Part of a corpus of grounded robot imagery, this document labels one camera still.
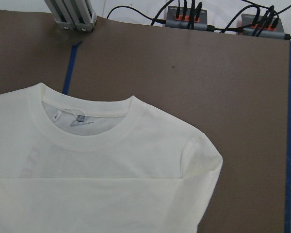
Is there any cream long-sleeve cat shirt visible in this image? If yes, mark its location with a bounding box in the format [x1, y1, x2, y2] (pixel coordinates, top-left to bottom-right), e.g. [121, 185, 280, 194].
[0, 83, 223, 233]

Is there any aluminium frame post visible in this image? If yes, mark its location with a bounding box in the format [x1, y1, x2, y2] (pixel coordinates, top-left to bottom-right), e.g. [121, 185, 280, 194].
[44, 0, 97, 32]

